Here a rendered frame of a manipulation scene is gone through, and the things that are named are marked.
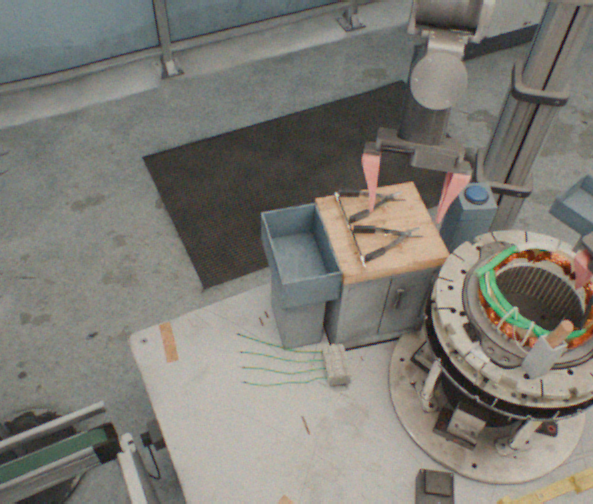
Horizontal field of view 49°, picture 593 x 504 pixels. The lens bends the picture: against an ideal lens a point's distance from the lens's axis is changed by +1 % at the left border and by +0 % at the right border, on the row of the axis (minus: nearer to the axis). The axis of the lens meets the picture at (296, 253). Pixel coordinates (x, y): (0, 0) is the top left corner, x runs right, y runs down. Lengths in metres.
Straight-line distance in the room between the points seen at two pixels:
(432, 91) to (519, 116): 0.75
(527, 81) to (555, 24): 0.13
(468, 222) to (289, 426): 0.54
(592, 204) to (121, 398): 1.52
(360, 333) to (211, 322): 0.32
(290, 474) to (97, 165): 1.91
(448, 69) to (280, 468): 0.83
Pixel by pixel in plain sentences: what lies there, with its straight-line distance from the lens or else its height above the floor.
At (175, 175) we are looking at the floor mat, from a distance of 2.77.
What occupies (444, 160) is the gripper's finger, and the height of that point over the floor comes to 1.46.
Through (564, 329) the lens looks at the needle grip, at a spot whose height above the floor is 1.23.
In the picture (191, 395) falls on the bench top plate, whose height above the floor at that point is 0.78.
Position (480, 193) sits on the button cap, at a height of 1.04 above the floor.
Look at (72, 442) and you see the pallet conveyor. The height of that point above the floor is 0.76.
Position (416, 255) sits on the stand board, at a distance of 1.18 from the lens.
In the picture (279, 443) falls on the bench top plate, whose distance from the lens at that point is 1.29.
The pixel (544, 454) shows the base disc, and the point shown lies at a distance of 1.36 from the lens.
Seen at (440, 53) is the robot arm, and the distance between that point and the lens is 0.69.
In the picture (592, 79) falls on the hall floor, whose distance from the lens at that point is 3.62.
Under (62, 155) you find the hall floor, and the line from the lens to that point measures 2.97.
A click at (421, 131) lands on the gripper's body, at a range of 0.77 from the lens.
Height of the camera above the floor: 1.99
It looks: 53 degrees down
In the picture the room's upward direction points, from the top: 3 degrees clockwise
